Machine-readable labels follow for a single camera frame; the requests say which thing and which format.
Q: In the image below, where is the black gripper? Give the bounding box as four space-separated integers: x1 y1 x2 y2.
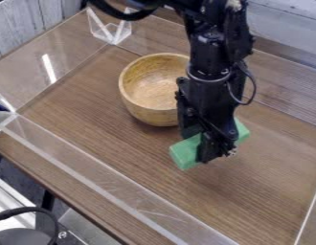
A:
176 72 246 164

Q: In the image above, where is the green rectangular block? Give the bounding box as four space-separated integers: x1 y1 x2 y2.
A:
168 119 250 170

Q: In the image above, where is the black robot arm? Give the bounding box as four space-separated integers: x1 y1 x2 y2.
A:
87 0 255 164

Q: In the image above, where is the brown wooden bowl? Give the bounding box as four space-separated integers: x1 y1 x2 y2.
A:
119 53 188 127

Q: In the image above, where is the black table leg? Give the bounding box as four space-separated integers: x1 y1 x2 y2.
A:
41 190 55 212

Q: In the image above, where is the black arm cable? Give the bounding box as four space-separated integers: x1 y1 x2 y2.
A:
226 61 258 106

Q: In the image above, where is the clear acrylic corner bracket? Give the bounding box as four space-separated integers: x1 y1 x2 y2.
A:
87 8 131 45

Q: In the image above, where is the clear acrylic tray wall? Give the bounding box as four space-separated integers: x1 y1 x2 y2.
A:
0 12 316 245

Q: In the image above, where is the black cable loop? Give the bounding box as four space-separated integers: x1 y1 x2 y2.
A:
0 206 61 245

